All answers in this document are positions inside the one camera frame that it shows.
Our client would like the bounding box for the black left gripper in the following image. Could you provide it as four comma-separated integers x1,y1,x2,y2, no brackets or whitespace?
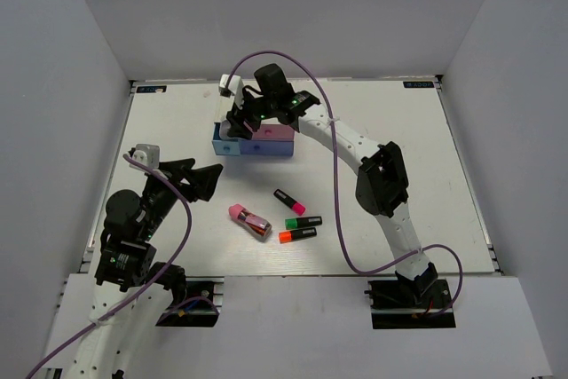
138,158,223,241

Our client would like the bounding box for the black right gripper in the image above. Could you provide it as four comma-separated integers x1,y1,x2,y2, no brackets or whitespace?
228,87,279,139

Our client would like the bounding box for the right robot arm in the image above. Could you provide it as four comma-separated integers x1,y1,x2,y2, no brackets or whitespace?
219,64,438,307

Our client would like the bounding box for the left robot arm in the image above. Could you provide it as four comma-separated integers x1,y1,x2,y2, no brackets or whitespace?
63,154,223,378

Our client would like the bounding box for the cream drawer cabinet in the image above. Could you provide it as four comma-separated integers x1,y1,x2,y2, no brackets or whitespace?
216,82,296,124

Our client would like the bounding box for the pink drawer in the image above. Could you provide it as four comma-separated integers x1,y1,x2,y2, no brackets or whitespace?
252,124,295,142

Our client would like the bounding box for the left table label sticker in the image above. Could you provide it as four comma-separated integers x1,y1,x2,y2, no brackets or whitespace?
136,85,167,93

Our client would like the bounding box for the table label sticker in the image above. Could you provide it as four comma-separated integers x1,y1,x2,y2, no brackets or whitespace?
403,81,435,89
136,85,167,93

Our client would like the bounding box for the pink highlighter marker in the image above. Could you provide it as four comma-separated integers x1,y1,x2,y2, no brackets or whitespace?
273,189,306,216

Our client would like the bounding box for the green highlighter marker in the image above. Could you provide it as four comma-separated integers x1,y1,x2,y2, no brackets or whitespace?
285,216,323,230

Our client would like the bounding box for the orange highlighter marker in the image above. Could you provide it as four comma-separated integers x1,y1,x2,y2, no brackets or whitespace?
279,227,317,244

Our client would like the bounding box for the right table label sticker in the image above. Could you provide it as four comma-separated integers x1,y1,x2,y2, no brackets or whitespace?
403,81,435,89

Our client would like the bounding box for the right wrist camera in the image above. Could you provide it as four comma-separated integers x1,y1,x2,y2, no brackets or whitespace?
218,74,244,109

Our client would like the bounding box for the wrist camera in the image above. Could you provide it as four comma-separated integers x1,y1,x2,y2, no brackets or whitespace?
218,74,244,109
128,144,160,170

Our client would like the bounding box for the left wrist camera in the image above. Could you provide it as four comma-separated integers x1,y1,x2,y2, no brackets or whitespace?
128,144,160,170

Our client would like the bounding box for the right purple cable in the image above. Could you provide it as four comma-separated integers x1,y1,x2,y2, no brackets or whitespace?
228,50,463,318

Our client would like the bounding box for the purple cable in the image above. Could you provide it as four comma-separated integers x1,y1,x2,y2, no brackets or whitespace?
24,153,193,379
228,50,463,318

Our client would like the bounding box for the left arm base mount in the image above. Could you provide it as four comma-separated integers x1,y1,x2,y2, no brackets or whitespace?
156,277,225,328

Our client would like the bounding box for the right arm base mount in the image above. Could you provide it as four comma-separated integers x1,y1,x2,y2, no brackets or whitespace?
365,279,456,330

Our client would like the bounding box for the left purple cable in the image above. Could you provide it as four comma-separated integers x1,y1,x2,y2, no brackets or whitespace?
24,153,193,379

